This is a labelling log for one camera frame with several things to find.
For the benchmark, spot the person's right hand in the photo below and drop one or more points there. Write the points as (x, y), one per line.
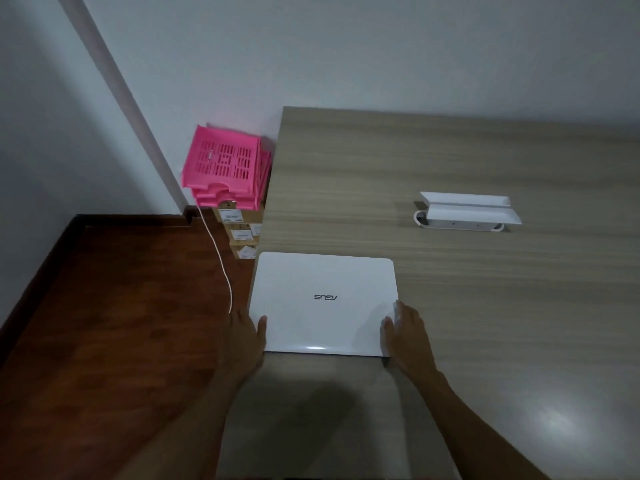
(410, 349)

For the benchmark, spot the person's left hand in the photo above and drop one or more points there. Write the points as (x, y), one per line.
(242, 349)

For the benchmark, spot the person's left thumb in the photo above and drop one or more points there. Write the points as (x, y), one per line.
(262, 330)

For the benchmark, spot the person's right thumb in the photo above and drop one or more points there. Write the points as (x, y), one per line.
(387, 332)

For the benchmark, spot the white laptop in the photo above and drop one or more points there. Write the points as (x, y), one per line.
(320, 314)

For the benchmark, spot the person's right forearm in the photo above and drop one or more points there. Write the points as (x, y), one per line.
(475, 434)

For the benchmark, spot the person's left forearm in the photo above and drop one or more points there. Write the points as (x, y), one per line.
(195, 429)

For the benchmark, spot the cardboard box with white label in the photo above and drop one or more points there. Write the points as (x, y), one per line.
(244, 250)
(242, 231)
(237, 215)

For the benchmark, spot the pink plastic tray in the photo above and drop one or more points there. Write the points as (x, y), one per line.
(220, 157)
(245, 194)

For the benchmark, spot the white laptop stand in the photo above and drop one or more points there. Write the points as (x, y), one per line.
(467, 212)

